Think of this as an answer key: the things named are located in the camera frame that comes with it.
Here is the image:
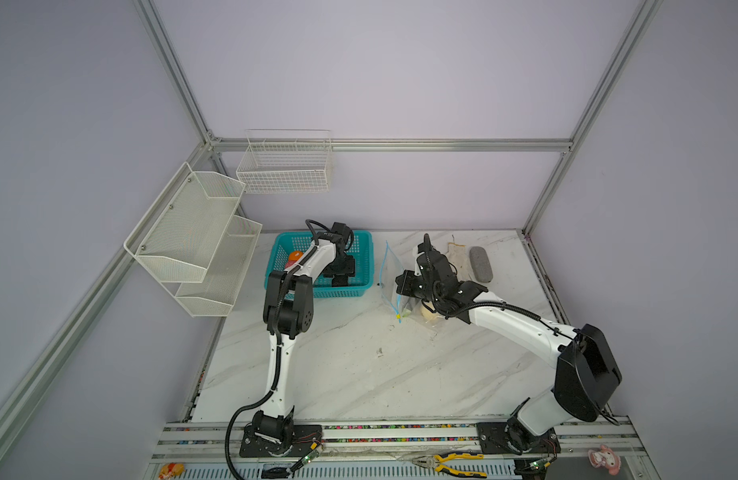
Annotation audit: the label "clear zip bag blue zipper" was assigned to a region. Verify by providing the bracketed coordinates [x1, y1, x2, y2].
[378, 242, 445, 331]

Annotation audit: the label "cream toy pear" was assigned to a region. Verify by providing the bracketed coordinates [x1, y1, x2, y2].
[419, 306, 438, 322]

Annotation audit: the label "orange toy fruit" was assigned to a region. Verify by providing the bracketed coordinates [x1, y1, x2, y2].
[285, 250, 304, 268]

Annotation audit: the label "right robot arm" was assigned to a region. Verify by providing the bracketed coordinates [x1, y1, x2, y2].
[395, 234, 622, 452]

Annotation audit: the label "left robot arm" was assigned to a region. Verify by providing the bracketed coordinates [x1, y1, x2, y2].
[252, 219, 356, 447]

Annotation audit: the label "white work glove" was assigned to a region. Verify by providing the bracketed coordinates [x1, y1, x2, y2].
[446, 237, 474, 281]

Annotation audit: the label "grey oval stone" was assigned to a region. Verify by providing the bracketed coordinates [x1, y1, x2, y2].
[469, 246, 494, 284]

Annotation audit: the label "teal plastic basket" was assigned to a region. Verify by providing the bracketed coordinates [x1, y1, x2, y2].
[264, 230, 375, 299]

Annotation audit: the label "white mesh shelf lower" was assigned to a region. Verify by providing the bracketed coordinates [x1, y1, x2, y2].
[175, 215, 262, 318]

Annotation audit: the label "white mesh shelf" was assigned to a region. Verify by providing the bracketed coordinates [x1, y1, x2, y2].
[123, 163, 245, 284]
[175, 215, 262, 318]

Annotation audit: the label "white mesh shelf upper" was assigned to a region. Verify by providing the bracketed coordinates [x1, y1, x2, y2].
[123, 163, 245, 284]

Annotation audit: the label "pink toy figure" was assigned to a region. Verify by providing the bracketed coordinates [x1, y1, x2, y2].
[588, 444, 622, 476]

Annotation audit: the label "yellow toy figure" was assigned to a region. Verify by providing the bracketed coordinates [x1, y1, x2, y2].
[157, 463, 185, 480]

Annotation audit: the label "white wire basket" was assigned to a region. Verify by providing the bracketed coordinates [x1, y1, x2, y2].
[236, 129, 333, 194]

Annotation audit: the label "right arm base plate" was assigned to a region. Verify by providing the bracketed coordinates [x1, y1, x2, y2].
[476, 421, 560, 456]

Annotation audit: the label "yellow handled pliers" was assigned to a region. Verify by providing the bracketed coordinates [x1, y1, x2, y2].
[410, 451, 488, 479]

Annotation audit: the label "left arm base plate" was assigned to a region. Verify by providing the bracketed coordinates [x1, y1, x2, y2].
[233, 424, 323, 458]

